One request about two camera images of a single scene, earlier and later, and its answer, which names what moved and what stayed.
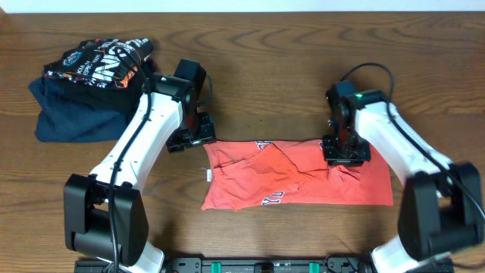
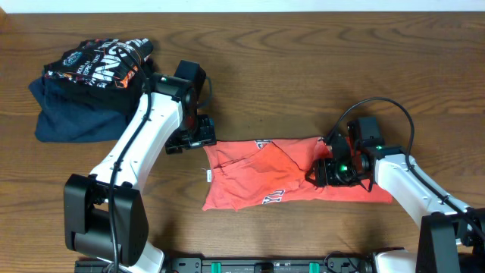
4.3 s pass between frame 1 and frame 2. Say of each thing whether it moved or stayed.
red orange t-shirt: stayed
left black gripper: stayed
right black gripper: moved
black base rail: stayed
